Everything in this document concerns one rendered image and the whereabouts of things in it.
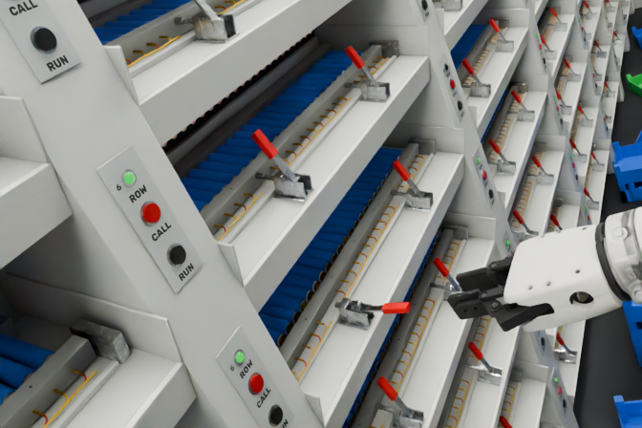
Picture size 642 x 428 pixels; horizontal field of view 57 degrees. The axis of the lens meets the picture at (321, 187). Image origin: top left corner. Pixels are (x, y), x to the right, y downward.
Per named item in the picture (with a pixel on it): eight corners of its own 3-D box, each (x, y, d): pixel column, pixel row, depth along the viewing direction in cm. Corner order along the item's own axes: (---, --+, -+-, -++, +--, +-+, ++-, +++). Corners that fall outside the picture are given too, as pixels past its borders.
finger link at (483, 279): (522, 287, 64) (467, 299, 68) (526, 268, 66) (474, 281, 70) (507, 265, 63) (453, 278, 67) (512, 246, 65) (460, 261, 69)
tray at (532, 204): (563, 164, 176) (567, 122, 169) (528, 300, 132) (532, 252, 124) (493, 157, 185) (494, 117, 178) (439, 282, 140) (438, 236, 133)
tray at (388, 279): (464, 174, 110) (464, 129, 105) (330, 453, 66) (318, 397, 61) (364, 161, 119) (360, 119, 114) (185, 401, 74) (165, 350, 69)
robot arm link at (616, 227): (673, 322, 51) (635, 328, 53) (671, 259, 58) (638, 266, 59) (631, 248, 49) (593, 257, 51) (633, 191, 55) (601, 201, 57)
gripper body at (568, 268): (644, 327, 52) (525, 345, 59) (646, 255, 59) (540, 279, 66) (607, 262, 50) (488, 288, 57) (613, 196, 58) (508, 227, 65)
